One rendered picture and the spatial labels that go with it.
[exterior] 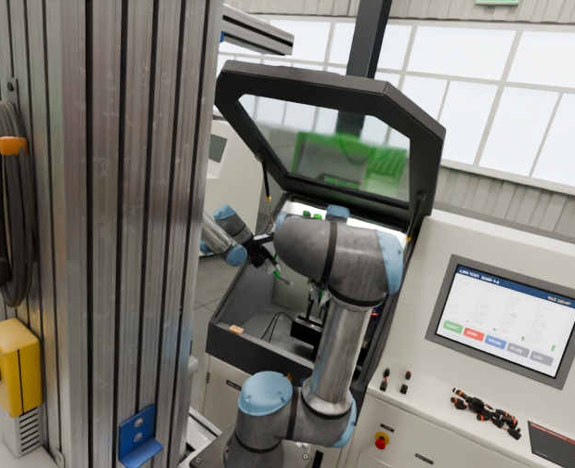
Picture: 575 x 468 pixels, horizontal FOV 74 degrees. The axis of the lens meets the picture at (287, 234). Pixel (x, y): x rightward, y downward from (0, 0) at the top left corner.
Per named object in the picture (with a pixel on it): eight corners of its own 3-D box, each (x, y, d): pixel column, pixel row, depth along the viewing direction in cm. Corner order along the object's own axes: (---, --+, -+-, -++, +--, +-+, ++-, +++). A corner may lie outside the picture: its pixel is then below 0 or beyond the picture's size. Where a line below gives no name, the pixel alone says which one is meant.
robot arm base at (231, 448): (257, 500, 85) (264, 468, 81) (210, 460, 92) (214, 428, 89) (294, 457, 97) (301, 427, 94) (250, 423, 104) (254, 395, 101)
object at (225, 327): (212, 356, 166) (215, 325, 161) (217, 351, 170) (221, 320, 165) (345, 422, 143) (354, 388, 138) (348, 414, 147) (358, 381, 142)
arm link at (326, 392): (285, 409, 97) (329, 212, 76) (343, 420, 97) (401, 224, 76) (281, 452, 86) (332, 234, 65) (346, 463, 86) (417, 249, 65)
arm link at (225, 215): (207, 216, 142) (223, 201, 145) (226, 237, 147) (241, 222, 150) (215, 218, 136) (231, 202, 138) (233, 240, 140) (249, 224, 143)
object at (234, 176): (129, 226, 507) (135, 65, 442) (202, 219, 579) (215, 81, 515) (173, 265, 419) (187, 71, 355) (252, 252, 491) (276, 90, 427)
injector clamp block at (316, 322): (286, 348, 173) (292, 319, 168) (295, 338, 182) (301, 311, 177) (358, 380, 161) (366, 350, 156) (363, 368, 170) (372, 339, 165)
